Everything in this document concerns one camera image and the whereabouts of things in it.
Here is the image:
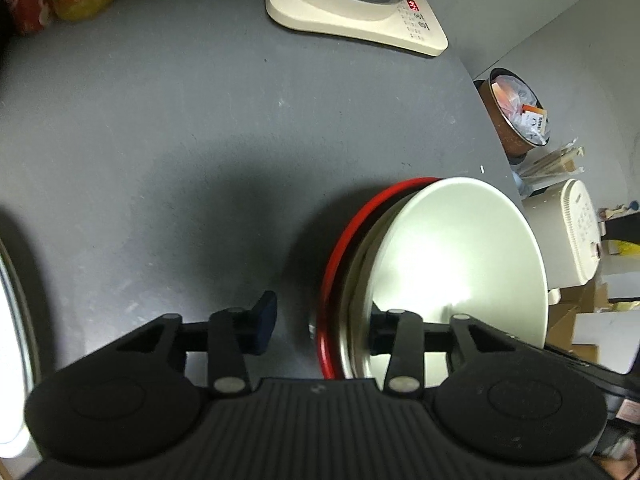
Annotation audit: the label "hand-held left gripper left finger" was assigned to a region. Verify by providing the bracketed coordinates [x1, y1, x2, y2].
[115, 290, 279, 394]

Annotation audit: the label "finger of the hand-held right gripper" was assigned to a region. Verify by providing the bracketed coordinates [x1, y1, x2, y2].
[545, 342, 613, 386]

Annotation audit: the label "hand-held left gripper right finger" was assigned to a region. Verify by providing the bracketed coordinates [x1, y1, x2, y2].
[369, 307, 517, 394]

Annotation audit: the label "cream plate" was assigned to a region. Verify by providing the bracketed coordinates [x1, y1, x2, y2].
[340, 205, 417, 381]

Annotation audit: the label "red plate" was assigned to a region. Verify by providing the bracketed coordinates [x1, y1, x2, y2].
[314, 176, 443, 381]

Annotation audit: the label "white plate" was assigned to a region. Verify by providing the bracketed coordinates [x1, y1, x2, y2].
[370, 176, 549, 351]
[0, 237, 42, 457]

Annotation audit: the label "cardboard box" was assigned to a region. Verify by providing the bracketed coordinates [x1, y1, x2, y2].
[545, 280, 611, 361]

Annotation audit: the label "white box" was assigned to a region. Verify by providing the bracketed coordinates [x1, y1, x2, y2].
[575, 305, 640, 376]

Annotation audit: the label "cream rice cooker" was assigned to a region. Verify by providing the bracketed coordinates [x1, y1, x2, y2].
[521, 178, 609, 306]

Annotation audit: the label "wrapped chopsticks pack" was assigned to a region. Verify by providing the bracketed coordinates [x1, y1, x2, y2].
[517, 140, 586, 179]

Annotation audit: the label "brown trash bin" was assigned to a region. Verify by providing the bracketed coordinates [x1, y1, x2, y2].
[477, 67, 551, 159]

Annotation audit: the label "orange and white packet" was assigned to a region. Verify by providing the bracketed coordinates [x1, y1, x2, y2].
[520, 105, 549, 144]

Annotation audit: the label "clear plastic bags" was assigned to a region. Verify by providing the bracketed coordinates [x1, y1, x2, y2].
[492, 76, 550, 146]

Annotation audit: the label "beige kettle base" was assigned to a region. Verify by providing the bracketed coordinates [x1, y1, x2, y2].
[264, 0, 449, 57]

